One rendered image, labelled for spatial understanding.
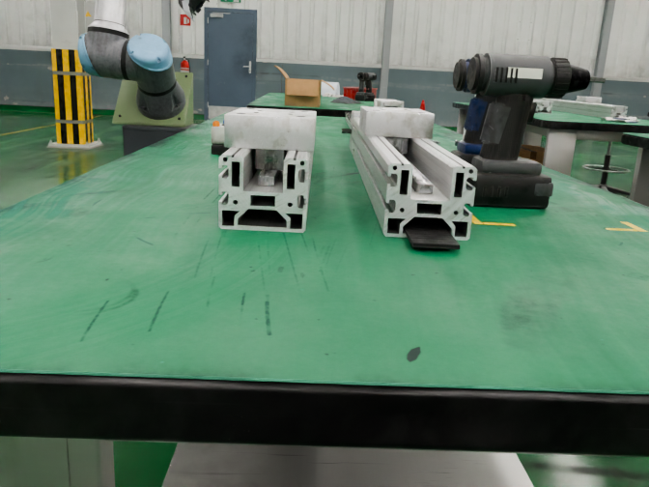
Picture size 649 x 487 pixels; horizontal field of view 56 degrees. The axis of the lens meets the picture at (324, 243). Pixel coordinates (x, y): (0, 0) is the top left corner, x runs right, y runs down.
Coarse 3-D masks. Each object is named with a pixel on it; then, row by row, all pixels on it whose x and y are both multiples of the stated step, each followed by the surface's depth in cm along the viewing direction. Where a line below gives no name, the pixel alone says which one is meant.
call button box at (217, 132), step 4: (220, 124) 136; (212, 128) 130; (216, 128) 130; (220, 128) 130; (212, 132) 131; (216, 132) 131; (220, 132) 131; (212, 136) 131; (216, 136) 131; (220, 136) 131; (212, 140) 131; (216, 140) 131; (220, 140) 131; (212, 144) 132; (216, 144) 132; (220, 144) 131; (212, 148) 132; (216, 148) 132; (220, 148) 132; (224, 148) 132; (228, 148) 132; (212, 152) 132; (216, 152) 132; (220, 152) 132; (224, 152) 132
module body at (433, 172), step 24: (360, 144) 115; (384, 144) 88; (408, 144) 104; (432, 144) 91; (360, 168) 112; (384, 168) 72; (408, 168) 69; (432, 168) 81; (456, 168) 69; (384, 192) 71; (408, 192) 69; (432, 192) 73; (456, 192) 72; (384, 216) 70; (408, 216) 70; (432, 216) 70; (456, 216) 70
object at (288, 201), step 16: (224, 160) 69; (240, 160) 68; (288, 160) 68; (304, 160) 68; (224, 176) 70; (240, 176) 69; (256, 176) 80; (272, 176) 73; (288, 176) 72; (304, 176) 73; (240, 192) 69; (256, 192) 69; (272, 192) 69; (288, 192) 69; (304, 192) 69; (224, 208) 70; (240, 208) 70; (256, 208) 70; (272, 208) 70; (288, 208) 70; (304, 208) 70; (224, 224) 71; (240, 224) 71; (256, 224) 71; (272, 224) 71; (288, 224) 70; (304, 224) 70
